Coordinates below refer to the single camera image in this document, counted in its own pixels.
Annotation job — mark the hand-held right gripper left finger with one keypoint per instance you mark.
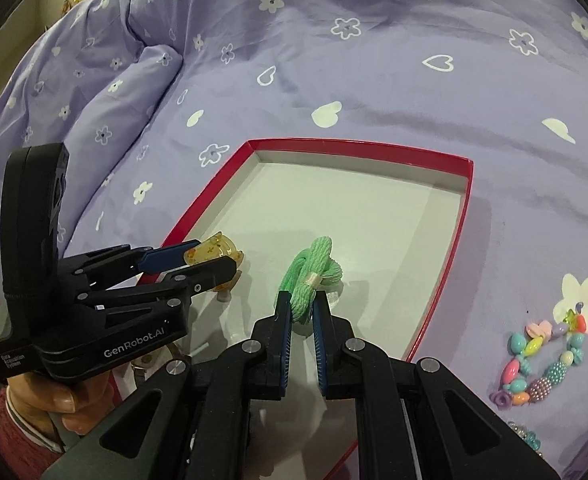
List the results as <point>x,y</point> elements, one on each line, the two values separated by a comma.
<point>286,350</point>

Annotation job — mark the red shallow box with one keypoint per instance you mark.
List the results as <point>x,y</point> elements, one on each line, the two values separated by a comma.
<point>349,210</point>

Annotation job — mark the yellow hair claw clip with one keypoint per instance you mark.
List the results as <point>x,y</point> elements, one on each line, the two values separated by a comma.
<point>213,250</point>

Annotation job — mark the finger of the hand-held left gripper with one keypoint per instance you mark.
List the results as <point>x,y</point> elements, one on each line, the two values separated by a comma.
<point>161,259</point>
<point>208,277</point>

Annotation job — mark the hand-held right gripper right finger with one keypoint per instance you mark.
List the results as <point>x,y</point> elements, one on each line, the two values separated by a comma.
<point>320,355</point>

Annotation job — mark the purple floral blanket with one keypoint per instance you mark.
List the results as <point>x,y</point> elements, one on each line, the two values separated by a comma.
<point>374,85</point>

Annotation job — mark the person's left hand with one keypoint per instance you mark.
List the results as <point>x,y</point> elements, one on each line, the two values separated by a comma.
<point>68,402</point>

